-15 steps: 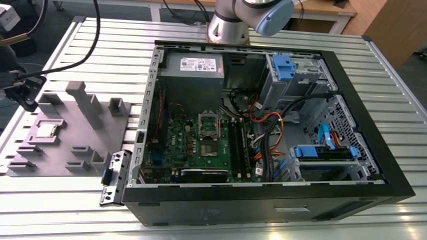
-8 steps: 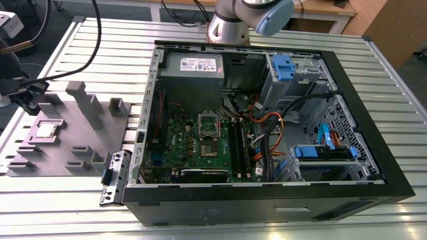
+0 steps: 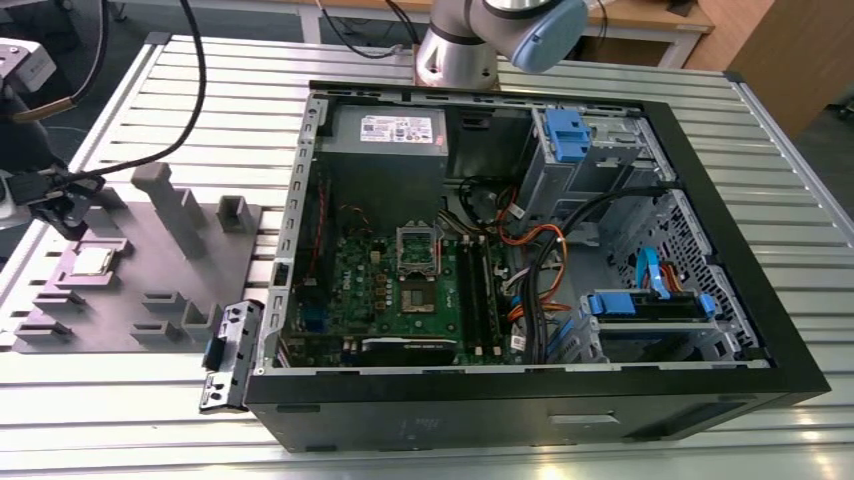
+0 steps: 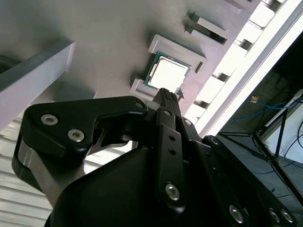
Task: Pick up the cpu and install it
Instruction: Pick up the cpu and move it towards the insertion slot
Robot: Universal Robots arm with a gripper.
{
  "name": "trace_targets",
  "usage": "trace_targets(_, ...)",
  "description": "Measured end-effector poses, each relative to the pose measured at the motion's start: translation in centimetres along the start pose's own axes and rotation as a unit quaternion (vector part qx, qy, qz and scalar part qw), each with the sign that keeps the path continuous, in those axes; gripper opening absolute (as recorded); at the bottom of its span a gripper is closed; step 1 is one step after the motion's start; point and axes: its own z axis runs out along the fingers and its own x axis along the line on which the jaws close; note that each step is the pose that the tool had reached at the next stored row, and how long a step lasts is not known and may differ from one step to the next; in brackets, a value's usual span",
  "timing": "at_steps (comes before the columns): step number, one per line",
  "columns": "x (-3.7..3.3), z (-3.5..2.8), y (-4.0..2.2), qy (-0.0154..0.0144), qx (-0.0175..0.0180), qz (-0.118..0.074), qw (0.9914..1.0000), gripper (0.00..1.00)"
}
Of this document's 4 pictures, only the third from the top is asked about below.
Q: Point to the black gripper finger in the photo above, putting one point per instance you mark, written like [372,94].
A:
[67,215]

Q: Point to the silver square CPU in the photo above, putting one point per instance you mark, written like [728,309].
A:
[93,261]

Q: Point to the CPU socket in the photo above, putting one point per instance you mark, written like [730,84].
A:
[419,297]

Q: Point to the grey parts rack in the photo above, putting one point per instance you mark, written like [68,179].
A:
[153,280]

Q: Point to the blue board connector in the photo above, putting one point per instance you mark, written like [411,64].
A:
[315,320]

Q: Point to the green motherboard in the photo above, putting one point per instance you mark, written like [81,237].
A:
[333,310]

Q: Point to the grey power supply unit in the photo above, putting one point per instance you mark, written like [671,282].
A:
[387,130]

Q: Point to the black graphics card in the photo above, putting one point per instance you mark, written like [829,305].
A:
[407,347]

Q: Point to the black RAM slot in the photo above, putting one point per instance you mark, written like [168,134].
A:
[474,300]
[480,300]
[490,300]

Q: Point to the black open PC case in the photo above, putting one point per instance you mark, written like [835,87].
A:
[467,415]

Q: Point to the blue plastic drive latch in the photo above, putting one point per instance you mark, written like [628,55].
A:
[567,135]

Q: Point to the grey metal drive cage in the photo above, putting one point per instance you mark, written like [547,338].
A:
[587,185]

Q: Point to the grey metal disk bay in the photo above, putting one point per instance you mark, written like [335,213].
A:
[654,326]

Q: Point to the hard disk in blue carrier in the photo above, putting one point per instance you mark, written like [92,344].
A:
[667,309]

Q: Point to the brown wooden cabinet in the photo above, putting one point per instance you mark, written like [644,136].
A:
[794,60]

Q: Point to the black chair base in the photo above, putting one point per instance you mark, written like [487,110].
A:
[845,107]

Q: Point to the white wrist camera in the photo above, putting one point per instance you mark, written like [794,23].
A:
[4,200]

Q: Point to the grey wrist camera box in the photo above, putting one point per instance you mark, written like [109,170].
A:
[27,65]

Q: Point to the grey card retention bracket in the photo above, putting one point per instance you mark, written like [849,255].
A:
[235,345]

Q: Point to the black plastic fan duct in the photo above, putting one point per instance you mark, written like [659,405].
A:
[487,150]

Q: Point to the wooden desk white frame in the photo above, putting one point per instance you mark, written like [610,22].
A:
[667,22]

